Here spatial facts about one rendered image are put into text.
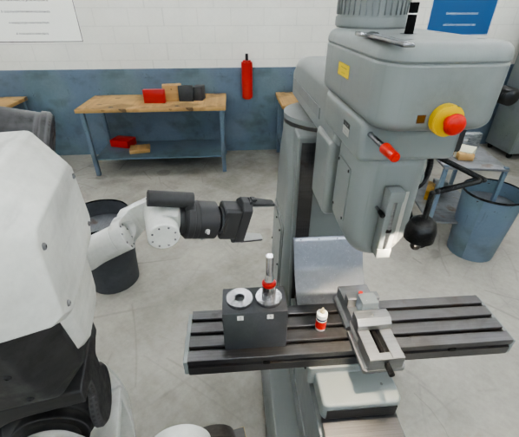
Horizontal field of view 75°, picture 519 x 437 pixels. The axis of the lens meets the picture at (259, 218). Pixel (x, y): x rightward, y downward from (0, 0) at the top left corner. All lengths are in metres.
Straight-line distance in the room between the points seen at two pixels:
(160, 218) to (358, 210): 0.53
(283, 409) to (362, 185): 1.36
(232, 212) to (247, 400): 1.61
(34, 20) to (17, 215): 5.25
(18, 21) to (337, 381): 5.35
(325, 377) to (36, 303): 1.14
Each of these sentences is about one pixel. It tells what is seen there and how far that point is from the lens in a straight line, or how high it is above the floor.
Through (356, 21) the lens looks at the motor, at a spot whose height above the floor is 1.91.
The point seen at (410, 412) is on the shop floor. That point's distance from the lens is 2.35.
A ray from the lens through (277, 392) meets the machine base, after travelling 2.02.
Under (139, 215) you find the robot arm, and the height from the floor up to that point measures 1.55.
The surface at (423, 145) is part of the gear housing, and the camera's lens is 0.88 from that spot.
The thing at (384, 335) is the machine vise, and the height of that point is 0.97.
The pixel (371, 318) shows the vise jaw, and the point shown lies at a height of 1.01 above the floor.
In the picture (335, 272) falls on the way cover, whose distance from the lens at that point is 1.59.
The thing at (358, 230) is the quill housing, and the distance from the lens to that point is 0.99.
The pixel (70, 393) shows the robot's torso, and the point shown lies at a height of 1.49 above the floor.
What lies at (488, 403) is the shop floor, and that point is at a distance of 2.58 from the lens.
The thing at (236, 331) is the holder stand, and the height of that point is 1.00.
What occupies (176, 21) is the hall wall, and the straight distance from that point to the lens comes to 5.09.
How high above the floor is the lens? 1.95
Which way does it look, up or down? 33 degrees down
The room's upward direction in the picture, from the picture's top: straight up
